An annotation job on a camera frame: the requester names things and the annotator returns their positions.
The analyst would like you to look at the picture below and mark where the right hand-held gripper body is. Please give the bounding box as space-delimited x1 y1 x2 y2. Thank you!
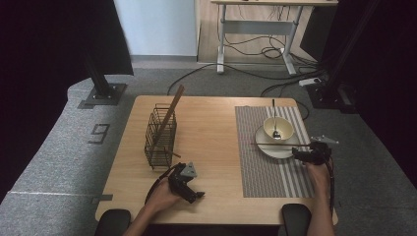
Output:
302 134 340 165

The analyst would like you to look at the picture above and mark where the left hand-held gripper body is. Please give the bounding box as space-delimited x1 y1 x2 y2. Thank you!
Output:
167 161 200 198

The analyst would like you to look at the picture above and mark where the brown wooden chopstick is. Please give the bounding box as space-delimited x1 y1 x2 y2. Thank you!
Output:
151 84 186 148
250 142 313 148

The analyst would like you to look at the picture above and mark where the white plate with dark rim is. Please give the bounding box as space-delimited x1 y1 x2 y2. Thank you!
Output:
255 125 301 160

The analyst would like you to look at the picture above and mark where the dark wire basket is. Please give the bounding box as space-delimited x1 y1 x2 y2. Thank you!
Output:
144 102 178 171

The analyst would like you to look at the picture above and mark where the person's right hand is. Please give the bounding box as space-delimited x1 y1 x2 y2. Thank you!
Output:
305 161 331 195

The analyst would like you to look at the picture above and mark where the person's left hand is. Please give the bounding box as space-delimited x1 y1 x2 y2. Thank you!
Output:
145 178 185 214

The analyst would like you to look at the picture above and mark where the metal spoon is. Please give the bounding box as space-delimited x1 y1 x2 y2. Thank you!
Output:
271 98 282 141

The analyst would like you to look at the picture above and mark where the cream ceramic bowl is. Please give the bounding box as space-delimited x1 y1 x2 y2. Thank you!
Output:
263 116 295 143

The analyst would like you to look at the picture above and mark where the striped woven placemat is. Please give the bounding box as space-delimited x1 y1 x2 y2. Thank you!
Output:
234 105 317 199

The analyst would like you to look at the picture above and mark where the black metal stand base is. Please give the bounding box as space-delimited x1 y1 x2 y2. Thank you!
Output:
306 0 383 114

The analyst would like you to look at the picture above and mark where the black chair armrest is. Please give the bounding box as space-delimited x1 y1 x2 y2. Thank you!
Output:
280 203 313 236
93 208 132 236

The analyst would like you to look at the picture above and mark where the white power strip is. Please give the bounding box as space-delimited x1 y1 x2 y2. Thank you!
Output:
298 77 324 88

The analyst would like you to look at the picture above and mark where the grey tape strip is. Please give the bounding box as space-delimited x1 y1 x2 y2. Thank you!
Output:
91 194 114 205

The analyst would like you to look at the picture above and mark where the dark curtain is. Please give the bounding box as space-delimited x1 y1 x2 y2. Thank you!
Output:
0 0 135 205
299 0 417 191

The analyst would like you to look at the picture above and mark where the black cable bundle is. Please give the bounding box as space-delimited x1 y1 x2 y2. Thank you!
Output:
222 6 318 62

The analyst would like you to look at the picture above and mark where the long black floor cable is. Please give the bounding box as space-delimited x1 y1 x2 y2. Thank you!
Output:
166 62 326 96

